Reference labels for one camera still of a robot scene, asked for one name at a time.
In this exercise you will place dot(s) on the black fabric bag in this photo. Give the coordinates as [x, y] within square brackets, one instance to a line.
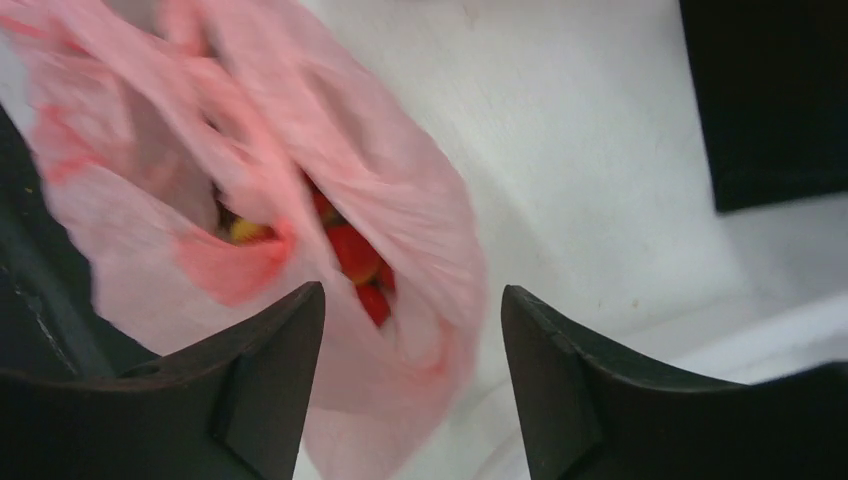
[770, 79]

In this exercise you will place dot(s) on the red cherry tomato bunch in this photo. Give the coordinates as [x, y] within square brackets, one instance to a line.
[371, 275]

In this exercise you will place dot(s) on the white plastic basin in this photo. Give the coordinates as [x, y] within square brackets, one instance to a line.
[797, 321]

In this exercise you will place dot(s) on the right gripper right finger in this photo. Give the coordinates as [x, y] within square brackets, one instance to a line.
[592, 408]

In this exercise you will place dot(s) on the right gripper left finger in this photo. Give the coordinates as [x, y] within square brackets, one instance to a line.
[231, 406]

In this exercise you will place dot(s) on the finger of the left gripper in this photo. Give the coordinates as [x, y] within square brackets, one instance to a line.
[48, 325]

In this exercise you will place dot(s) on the pink plastic grocery bag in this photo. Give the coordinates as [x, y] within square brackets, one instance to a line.
[174, 160]

